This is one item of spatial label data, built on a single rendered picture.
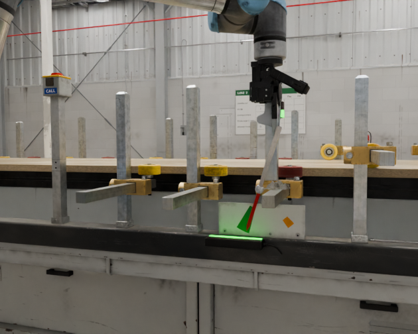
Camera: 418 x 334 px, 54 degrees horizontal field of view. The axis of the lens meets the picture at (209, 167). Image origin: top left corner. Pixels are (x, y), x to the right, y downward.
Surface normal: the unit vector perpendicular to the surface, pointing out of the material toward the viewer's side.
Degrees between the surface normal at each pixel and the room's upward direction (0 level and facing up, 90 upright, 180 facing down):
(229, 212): 90
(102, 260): 90
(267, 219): 90
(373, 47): 90
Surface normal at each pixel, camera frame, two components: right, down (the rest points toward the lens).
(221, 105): -0.29, 0.05
